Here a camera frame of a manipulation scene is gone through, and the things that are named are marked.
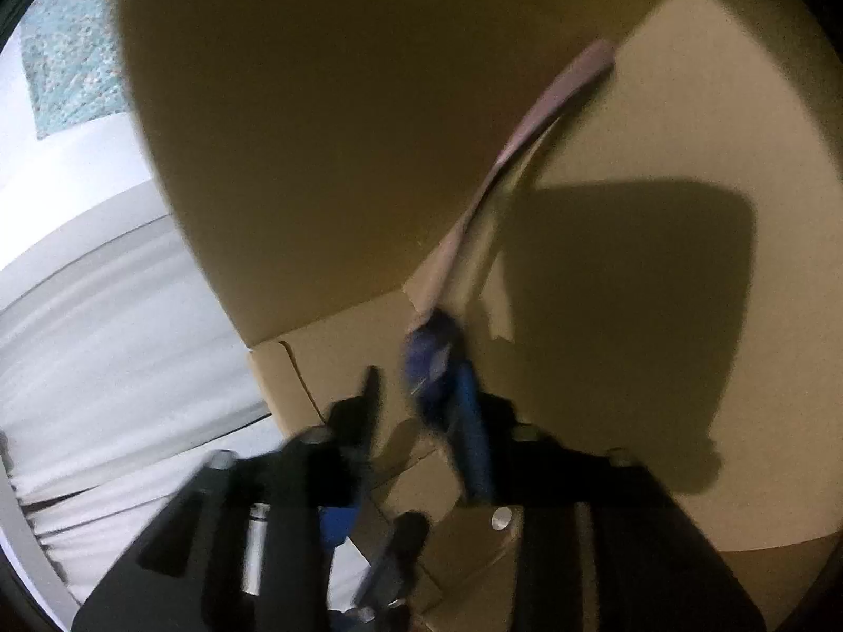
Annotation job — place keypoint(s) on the white curtain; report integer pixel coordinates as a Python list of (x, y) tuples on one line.
[(120, 374)]

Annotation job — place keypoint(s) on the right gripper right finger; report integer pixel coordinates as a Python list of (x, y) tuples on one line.
[(603, 546)]

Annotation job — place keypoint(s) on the pink strap smartwatch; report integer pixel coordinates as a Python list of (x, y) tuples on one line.
[(444, 286)]

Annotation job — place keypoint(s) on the blue floral cloth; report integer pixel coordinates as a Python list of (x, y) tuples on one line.
[(73, 63)]

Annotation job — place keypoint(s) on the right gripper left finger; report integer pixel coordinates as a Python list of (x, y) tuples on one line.
[(241, 545)]

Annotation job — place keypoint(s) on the brown cardboard box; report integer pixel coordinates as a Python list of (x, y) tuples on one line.
[(667, 284)]

